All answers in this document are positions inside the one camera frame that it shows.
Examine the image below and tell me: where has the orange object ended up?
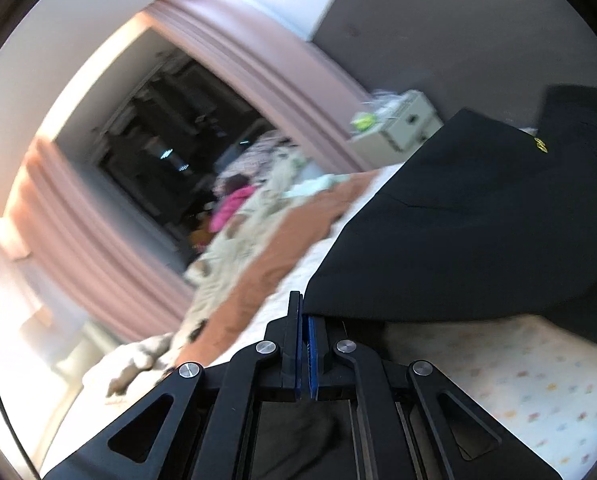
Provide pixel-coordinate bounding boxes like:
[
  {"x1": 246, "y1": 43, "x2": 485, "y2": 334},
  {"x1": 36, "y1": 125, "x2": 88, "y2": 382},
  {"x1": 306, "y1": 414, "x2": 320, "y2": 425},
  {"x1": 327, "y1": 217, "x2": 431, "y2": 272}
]
[{"x1": 188, "y1": 215, "x2": 214, "y2": 252}]

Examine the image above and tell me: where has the brown and beige bedding pile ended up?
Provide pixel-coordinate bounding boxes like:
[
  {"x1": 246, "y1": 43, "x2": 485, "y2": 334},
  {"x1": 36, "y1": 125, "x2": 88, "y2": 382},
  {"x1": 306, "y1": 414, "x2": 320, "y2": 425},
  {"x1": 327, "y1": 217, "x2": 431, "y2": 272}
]
[{"x1": 106, "y1": 150, "x2": 309, "y2": 397}]

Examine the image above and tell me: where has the bed with dotted sheet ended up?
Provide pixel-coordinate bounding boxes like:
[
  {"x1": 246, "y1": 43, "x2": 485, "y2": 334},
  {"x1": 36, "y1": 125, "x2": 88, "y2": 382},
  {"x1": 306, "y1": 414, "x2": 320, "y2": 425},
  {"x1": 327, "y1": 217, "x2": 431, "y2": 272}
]
[{"x1": 43, "y1": 160, "x2": 597, "y2": 480}]

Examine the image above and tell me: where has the black garment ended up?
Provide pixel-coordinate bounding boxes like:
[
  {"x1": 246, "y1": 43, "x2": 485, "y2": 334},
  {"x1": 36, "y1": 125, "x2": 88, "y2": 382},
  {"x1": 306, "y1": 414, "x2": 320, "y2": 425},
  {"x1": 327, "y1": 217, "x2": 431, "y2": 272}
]
[
  {"x1": 258, "y1": 107, "x2": 597, "y2": 480},
  {"x1": 541, "y1": 84, "x2": 597, "y2": 181}
]

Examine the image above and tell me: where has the floral patterned quilt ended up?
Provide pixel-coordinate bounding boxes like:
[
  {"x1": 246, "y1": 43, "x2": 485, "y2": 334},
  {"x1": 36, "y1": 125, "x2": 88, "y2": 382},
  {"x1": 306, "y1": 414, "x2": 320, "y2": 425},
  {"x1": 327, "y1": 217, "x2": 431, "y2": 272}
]
[{"x1": 218, "y1": 130, "x2": 304, "y2": 181}]

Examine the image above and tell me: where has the clear plastic bag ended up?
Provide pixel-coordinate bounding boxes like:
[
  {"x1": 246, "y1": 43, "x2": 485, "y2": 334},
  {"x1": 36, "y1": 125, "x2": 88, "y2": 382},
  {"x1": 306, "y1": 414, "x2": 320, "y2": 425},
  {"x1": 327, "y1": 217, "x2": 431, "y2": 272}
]
[{"x1": 371, "y1": 89, "x2": 405, "y2": 112}]

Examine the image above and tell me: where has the dark balcony window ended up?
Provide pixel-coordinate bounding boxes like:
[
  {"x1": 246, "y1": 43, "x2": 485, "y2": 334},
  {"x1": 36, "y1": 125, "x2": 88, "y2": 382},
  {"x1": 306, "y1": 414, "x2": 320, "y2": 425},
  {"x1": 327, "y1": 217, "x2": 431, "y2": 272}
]
[{"x1": 96, "y1": 27, "x2": 272, "y2": 261}]

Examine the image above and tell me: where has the pale green cloth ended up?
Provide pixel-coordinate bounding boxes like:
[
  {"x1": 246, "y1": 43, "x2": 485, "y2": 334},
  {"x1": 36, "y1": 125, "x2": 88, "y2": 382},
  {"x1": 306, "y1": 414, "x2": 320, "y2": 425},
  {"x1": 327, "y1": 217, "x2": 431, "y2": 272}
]
[{"x1": 283, "y1": 174, "x2": 352, "y2": 199}]

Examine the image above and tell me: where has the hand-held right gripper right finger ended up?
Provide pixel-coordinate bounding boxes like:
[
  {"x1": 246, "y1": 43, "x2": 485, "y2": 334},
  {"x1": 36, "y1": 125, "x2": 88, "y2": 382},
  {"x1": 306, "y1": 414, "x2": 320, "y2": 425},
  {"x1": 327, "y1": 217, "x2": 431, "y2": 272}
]
[{"x1": 305, "y1": 312, "x2": 564, "y2": 480}]

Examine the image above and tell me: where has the pink curtain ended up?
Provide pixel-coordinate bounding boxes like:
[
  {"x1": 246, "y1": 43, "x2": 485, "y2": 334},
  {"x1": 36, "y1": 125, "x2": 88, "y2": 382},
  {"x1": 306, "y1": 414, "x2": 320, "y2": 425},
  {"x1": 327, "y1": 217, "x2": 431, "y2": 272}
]
[
  {"x1": 146, "y1": 0, "x2": 374, "y2": 173},
  {"x1": 1, "y1": 137, "x2": 204, "y2": 343}
]

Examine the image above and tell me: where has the cream nightstand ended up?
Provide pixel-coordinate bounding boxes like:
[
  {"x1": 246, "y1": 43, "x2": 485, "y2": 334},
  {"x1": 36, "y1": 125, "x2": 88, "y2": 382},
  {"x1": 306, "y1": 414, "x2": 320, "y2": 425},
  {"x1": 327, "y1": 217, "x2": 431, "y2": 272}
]
[{"x1": 349, "y1": 89, "x2": 444, "y2": 171}]

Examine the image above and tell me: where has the pink garment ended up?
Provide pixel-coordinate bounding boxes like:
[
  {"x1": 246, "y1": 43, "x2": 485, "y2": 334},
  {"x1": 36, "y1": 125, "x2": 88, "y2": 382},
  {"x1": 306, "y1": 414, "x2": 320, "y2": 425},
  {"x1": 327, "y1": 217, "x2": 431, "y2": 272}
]
[{"x1": 209, "y1": 185, "x2": 256, "y2": 234}]

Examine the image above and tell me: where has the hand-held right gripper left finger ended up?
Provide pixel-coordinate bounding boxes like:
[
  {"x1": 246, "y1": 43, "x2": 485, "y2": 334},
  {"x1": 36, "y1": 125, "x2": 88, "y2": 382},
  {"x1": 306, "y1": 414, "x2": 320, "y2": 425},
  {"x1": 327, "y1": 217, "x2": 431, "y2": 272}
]
[{"x1": 43, "y1": 290, "x2": 307, "y2": 480}]

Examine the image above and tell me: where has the folded black garment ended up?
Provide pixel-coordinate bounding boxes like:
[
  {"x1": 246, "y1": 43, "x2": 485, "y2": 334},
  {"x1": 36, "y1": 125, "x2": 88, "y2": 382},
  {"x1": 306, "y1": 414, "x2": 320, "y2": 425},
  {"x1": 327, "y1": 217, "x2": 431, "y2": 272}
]
[{"x1": 541, "y1": 84, "x2": 597, "y2": 181}]

